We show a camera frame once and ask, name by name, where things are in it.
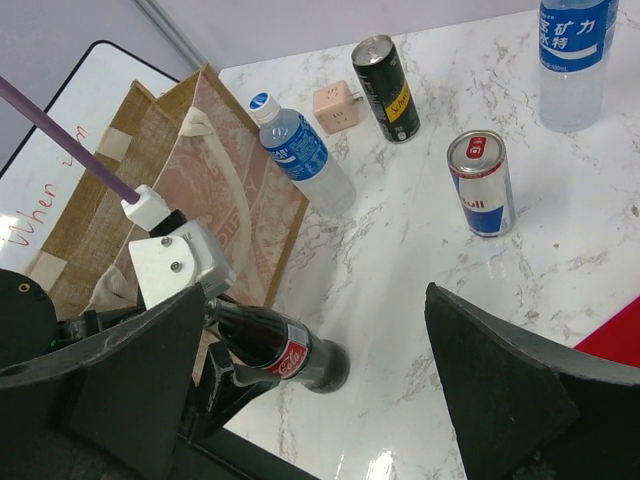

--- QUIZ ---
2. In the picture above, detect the large blue-label water bottle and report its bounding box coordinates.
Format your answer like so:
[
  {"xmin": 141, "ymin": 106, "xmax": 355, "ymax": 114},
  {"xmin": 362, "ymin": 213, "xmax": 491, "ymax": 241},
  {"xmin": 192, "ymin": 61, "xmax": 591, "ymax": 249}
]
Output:
[{"xmin": 538, "ymin": 0, "xmax": 619, "ymax": 133}]

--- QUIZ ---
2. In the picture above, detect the white whiteboard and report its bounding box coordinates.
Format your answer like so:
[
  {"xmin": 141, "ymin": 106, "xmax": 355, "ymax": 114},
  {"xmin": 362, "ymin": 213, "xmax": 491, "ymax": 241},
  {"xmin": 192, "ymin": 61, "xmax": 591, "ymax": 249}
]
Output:
[{"xmin": 1, "ymin": 41, "xmax": 178, "ymax": 273}]

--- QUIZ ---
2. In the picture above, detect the small blue-label water bottle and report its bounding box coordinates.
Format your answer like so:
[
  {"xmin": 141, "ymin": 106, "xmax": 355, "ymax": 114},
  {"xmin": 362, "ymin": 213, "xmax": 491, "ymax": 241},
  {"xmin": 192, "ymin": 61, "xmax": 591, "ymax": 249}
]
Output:
[{"xmin": 249, "ymin": 92, "xmax": 356, "ymax": 216}]

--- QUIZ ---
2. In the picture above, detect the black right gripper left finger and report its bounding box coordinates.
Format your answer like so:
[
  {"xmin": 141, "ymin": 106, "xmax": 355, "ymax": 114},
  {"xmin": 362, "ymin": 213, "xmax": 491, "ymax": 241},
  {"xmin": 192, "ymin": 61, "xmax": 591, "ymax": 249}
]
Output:
[{"xmin": 1, "ymin": 285, "xmax": 204, "ymax": 479}]

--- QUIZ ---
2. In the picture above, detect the pink power cube adapter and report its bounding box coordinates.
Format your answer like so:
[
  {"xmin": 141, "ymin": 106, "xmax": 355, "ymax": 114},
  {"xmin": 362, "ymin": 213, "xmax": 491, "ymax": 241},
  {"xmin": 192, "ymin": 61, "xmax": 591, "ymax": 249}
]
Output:
[{"xmin": 313, "ymin": 80, "xmax": 361, "ymax": 135}]

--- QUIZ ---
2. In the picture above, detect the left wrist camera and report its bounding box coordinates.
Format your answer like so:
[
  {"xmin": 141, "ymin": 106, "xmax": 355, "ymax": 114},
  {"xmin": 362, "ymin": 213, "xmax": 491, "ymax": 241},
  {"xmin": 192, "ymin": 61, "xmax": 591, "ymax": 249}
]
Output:
[{"xmin": 121, "ymin": 185, "xmax": 236, "ymax": 309}]

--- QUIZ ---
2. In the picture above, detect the red plastic clipboard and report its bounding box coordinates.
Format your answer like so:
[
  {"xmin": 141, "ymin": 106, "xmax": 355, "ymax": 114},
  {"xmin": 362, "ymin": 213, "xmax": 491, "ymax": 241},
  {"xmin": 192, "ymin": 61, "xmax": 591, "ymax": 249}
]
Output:
[{"xmin": 575, "ymin": 297, "xmax": 640, "ymax": 368}]

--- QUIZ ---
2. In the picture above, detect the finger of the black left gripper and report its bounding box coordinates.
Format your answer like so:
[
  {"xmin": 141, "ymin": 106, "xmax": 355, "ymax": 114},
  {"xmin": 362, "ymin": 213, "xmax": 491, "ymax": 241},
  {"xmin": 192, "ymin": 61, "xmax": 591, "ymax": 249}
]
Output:
[{"xmin": 179, "ymin": 342, "xmax": 275, "ymax": 444}]

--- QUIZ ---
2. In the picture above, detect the tan canvas tote bag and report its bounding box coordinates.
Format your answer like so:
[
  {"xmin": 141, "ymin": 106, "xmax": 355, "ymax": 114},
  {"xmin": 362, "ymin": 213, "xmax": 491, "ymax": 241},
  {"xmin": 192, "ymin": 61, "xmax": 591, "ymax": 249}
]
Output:
[{"xmin": 25, "ymin": 67, "xmax": 307, "ymax": 317}]

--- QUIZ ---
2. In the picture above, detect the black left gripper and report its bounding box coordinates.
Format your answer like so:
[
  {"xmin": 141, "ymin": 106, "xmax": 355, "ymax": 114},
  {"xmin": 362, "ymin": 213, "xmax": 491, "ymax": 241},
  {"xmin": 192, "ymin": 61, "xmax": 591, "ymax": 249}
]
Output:
[{"xmin": 1, "ymin": 269, "xmax": 100, "ymax": 369}]

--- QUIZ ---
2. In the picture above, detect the Red Bull can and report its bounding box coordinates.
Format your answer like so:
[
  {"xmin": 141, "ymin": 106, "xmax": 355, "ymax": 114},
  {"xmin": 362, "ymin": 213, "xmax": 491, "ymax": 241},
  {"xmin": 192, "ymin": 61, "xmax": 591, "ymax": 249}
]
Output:
[{"xmin": 446, "ymin": 130, "xmax": 516, "ymax": 238}]

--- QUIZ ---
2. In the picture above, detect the glass Coca-Cola bottle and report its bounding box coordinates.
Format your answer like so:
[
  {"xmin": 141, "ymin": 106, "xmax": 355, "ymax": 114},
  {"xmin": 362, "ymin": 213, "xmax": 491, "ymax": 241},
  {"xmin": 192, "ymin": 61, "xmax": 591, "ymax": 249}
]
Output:
[{"xmin": 205, "ymin": 299, "xmax": 350, "ymax": 394}]

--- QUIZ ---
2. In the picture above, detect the black Schweppes can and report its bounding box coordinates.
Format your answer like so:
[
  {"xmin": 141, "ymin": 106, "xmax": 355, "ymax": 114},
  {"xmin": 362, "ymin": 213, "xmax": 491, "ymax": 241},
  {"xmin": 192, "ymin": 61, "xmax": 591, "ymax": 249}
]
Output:
[{"xmin": 351, "ymin": 34, "xmax": 421, "ymax": 143}]

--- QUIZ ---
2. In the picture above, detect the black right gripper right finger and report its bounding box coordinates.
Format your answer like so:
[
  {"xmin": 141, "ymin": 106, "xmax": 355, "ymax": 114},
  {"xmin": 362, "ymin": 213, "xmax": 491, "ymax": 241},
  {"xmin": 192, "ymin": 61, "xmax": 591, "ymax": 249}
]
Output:
[{"xmin": 425, "ymin": 283, "xmax": 639, "ymax": 479}]

